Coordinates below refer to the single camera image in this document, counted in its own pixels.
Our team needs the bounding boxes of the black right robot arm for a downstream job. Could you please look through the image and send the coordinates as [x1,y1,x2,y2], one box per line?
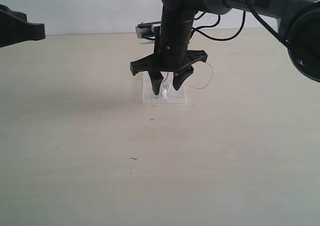
[130,0,320,95]

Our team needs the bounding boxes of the clear plastic box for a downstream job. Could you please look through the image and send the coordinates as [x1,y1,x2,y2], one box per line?
[142,72,187,106]

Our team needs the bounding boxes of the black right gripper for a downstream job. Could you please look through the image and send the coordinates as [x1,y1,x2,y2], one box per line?
[130,26,208,95]

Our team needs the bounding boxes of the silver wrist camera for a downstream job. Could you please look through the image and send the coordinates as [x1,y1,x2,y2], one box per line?
[135,21,161,39]

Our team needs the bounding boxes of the white wired earphones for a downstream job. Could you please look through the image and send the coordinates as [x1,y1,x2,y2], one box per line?
[149,63,214,107]

